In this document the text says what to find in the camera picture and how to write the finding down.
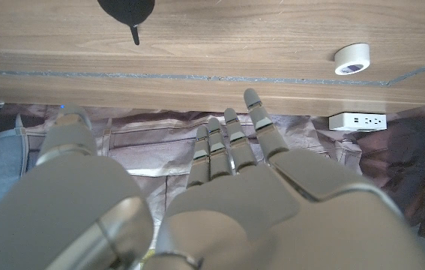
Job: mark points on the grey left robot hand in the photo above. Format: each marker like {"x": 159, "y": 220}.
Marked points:
{"x": 253, "y": 210}

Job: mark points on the black rubber air blower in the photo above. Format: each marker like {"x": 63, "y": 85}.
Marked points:
{"x": 126, "y": 11}

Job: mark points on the beige masking tape roll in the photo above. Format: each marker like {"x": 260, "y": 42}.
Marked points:
{"x": 351, "y": 56}

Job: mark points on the printed living room backdrop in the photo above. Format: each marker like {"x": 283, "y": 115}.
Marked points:
{"x": 141, "y": 150}

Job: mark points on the white power strip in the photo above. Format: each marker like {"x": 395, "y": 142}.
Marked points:
{"x": 358, "y": 122}

